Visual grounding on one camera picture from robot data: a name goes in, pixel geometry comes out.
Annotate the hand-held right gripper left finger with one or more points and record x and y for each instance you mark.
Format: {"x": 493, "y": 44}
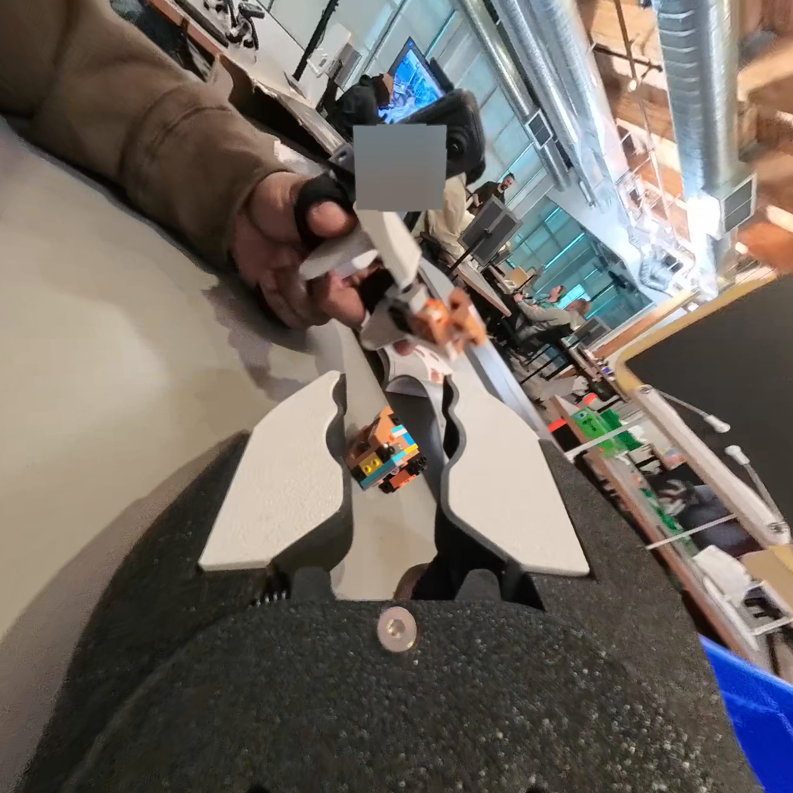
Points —
{"x": 279, "y": 483}

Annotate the person's left hand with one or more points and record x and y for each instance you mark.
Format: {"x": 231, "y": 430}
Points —
{"x": 272, "y": 248}

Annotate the green crates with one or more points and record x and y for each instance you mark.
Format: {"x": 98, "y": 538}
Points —
{"x": 604, "y": 427}

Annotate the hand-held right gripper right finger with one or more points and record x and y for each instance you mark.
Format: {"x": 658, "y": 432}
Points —
{"x": 514, "y": 489}

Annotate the person's left forearm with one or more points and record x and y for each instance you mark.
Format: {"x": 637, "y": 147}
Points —
{"x": 124, "y": 93}

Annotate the brown brick plate assembly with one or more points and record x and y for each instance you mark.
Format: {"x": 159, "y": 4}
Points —
{"x": 446, "y": 322}

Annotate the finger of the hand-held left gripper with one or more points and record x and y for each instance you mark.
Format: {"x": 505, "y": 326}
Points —
{"x": 396, "y": 248}
{"x": 387, "y": 328}

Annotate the small colourful brick model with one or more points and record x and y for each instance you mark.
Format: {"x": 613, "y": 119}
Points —
{"x": 384, "y": 452}

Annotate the black computer monitor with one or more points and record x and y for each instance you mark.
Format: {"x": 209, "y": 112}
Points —
{"x": 489, "y": 229}

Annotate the instruction booklet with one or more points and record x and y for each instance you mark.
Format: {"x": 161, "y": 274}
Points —
{"x": 415, "y": 378}

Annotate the wall television screen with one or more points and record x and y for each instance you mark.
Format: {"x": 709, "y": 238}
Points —
{"x": 412, "y": 80}

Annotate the blue plastic bin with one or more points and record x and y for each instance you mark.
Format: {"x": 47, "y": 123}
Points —
{"x": 756, "y": 712}

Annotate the silver ventilation duct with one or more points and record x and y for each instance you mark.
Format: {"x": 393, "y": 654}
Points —
{"x": 700, "y": 124}
{"x": 526, "y": 74}

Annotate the black felt desk divider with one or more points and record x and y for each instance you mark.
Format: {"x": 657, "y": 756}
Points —
{"x": 731, "y": 384}

